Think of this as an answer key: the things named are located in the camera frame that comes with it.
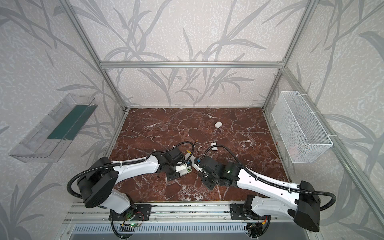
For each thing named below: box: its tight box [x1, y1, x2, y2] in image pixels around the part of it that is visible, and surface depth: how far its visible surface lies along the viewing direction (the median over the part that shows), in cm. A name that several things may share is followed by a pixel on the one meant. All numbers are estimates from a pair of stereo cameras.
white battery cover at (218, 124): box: [214, 121, 223, 129], surface depth 111 cm
